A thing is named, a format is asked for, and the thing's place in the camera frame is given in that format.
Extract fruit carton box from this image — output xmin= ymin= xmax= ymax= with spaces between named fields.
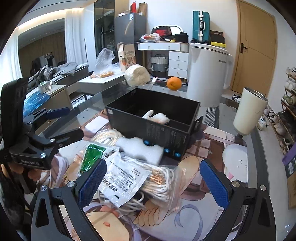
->
xmin=117 ymin=42 xmax=137 ymax=72

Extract white box cutter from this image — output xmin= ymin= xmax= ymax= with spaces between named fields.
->
xmin=149 ymin=76 xmax=158 ymax=90

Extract teal suitcase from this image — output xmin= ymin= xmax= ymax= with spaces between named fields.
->
xmin=192 ymin=11 xmax=210 ymax=44

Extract anime print table mat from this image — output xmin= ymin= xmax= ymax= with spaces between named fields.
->
xmin=41 ymin=114 xmax=248 ymax=240

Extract red black shoe bag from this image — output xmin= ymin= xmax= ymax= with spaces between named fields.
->
xmin=152 ymin=26 xmax=171 ymax=38

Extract wooden shoe rack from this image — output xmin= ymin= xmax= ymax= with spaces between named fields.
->
xmin=273 ymin=67 xmax=295 ymax=155

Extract bagged white thin cables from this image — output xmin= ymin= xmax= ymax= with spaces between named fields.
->
xmin=96 ymin=155 xmax=187 ymax=212

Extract bagged cream yarn ball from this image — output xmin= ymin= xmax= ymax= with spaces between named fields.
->
xmin=125 ymin=64 xmax=150 ymax=86

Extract clear plastic snack bag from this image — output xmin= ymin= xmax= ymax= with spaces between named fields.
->
xmin=90 ymin=48 xmax=115 ymax=78

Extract white medicine packet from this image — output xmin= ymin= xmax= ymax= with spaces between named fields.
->
xmin=98 ymin=152 xmax=151 ymax=208

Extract person's left hand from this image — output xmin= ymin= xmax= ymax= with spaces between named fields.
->
xmin=1 ymin=162 xmax=42 ymax=181

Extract white desk with drawers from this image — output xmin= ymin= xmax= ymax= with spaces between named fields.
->
xmin=137 ymin=41 xmax=189 ymax=79

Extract dark grey mini fridge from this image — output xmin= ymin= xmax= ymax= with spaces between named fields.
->
xmin=114 ymin=13 xmax=147 ymax=45

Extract wooden door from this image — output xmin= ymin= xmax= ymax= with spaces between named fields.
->
xmin=232 ymin=1 xmax=278 ymax=96

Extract white cylindrical appliance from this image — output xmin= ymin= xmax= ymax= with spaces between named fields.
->
xmin=186 ymin=43 xmax=234 ymax=108

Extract black cardboard box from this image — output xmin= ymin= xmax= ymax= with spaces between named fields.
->
xmin=105 ymin=88 xmax=202 ymax=161

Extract orange fruit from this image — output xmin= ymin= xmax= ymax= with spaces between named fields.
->
xmin=166 ymin=77 xmax=182 ymax=91

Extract cream tumbler cup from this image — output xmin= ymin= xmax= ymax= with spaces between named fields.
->
xmin=233 ymin=87 xmax=268 ymax=136

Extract grey side table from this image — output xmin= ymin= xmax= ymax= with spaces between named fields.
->
xmin=78 ymin=73 xmax=125 ymax=95

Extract green medicine packet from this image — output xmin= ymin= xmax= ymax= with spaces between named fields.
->
xmin=80 ymin=142 xmax=119 ymax=174

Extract woven laundry basket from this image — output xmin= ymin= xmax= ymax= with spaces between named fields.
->
xmin=150 ymin=54 xmax=169 ymax=72

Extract white foam block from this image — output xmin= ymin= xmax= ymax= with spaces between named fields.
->
xmin=115 ymin=137 xmax=164 ymax=165

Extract bagged cream thick rope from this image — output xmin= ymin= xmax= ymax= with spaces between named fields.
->
xmin=91 ymin=128 xmax=123 ymax=147

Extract white plush toy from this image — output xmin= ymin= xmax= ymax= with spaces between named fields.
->
xmin=143 ymin=110 xmax=170 ymax=125

